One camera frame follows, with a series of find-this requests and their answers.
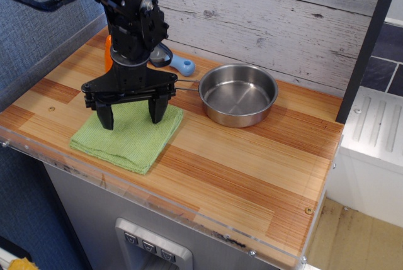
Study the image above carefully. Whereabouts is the yellow object bottom left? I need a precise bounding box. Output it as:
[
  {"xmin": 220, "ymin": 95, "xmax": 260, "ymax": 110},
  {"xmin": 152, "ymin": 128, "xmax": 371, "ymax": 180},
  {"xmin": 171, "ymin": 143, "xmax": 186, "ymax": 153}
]
[{"xmin": 8, "ymin": 258, "xmax": 39, "ymax": 270}]

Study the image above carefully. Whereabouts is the dark right shelf post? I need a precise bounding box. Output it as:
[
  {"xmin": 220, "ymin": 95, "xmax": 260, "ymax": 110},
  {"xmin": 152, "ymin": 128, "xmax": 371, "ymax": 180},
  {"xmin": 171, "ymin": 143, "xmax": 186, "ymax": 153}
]
[{"xmin": 336, "ymin": 0, "xmax": 392, "ymax": 124}]

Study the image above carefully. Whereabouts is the grey cabinet with dispenser panel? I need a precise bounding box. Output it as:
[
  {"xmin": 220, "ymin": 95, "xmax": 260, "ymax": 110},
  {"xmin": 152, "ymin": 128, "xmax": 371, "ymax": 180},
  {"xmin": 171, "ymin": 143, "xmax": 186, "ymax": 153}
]
[{"xmin": 45, "ymin": 164, "xmax": 303, "ymax": 269}]

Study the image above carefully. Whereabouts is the blue grey measuring scoop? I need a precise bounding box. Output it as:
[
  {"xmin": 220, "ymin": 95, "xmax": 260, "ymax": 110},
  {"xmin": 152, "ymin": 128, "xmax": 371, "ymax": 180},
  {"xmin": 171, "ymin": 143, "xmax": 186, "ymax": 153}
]
[{"xmin": 150, "ymin": 43, "xmax": 195, "ymax": 77}]

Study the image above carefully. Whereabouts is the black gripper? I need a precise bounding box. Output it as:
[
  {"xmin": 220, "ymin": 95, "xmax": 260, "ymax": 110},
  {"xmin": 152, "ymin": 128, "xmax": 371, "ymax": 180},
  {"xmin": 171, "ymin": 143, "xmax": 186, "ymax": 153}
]
[{"xmin": 81, "ymin": 62, "xmax": 178, "ymax": 130}]

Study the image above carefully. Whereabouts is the orange toy carrot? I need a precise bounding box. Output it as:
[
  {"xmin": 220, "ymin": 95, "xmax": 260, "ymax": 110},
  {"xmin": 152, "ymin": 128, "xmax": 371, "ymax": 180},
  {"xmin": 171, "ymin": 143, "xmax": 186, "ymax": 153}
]
[{"xmin": 104, "ymin": 35, "xmax": 113, "ymax": 72}]

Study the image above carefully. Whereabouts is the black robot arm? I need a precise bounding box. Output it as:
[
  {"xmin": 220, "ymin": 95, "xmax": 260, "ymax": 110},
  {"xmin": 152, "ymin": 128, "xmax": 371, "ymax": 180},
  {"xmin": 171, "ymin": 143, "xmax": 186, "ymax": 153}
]
[{"xmin": 82, "ymin": 0, "xmax": 178, "ymax": 130}]

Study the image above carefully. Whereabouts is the white ribbed appliance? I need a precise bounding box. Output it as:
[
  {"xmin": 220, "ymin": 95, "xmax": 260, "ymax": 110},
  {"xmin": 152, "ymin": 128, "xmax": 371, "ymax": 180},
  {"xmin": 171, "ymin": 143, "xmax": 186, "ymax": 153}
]
[{"xmin": 327, "ymin": 87, "xmax": 402, "ymax": 227}]

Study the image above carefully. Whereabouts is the green cloth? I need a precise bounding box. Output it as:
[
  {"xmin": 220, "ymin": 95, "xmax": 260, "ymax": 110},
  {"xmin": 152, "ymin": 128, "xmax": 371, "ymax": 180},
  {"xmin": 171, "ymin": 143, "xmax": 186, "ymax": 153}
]
[{"xmin": 69, "ymin": 101, "xmax": 183, "ymax": 175}]

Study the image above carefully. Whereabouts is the steel pan with wire handle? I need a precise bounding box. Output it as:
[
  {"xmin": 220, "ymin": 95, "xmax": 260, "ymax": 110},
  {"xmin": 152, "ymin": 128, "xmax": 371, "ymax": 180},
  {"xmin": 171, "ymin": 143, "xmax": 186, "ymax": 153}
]
[{"xmin": 176, "ymin": 63, "xmax": 279, "ymax": 128}]

